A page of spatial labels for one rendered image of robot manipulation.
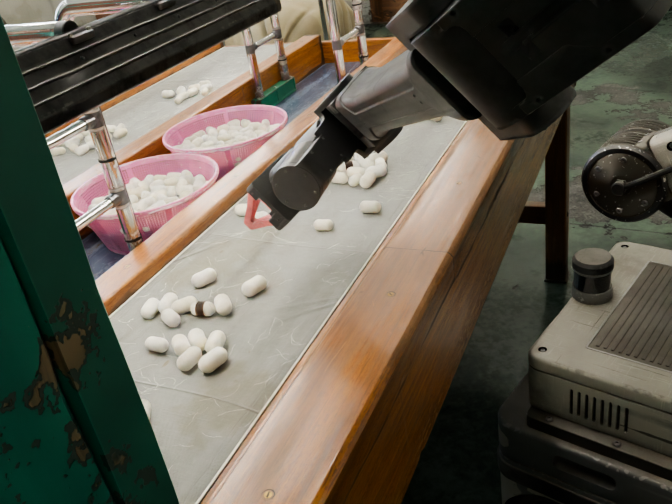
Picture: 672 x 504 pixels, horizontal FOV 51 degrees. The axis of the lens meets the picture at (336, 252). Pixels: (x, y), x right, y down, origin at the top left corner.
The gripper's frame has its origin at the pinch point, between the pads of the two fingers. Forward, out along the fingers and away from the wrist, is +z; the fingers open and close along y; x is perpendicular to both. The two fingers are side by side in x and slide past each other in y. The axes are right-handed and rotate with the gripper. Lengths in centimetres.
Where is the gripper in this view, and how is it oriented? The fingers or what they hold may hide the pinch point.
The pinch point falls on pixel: (251, 222)
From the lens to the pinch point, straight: 96.3
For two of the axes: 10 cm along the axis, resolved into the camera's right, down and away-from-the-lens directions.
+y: -3.9, 5.1, -7.6
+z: -5.9, 5.0, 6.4
